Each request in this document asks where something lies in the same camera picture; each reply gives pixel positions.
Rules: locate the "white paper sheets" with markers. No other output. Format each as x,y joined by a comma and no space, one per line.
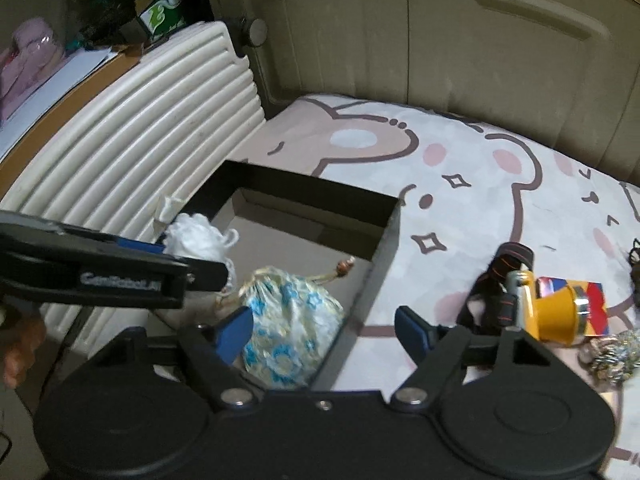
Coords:
45,95

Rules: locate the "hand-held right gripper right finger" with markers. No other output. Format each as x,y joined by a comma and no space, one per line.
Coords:
415,335

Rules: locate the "green and white carton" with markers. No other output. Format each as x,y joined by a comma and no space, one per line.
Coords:
160,20

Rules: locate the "white crinkled pouch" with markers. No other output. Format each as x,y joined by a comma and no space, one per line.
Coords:
195,240

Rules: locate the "black cardboard box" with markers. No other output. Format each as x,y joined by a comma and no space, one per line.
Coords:
300,185

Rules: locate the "bear printed blanket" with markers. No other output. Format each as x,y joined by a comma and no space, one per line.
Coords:
475,200

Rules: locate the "small blue red packet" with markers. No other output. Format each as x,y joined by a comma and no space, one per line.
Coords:
595,310

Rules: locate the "pink plush toy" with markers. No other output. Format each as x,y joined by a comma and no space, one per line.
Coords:
30,50

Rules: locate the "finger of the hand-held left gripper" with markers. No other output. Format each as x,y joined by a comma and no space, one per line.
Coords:
135,247
125,282

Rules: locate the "white ribbed suitcase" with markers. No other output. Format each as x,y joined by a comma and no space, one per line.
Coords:
125,135

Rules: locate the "white satin ribbon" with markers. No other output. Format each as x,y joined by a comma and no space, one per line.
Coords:
167,207

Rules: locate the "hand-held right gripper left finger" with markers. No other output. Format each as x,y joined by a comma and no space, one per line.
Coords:
235,335

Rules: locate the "cream cabinet door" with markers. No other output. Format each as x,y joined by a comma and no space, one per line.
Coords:
525,60
325,35

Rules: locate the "person's left hand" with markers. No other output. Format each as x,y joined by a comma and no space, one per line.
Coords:
20,350

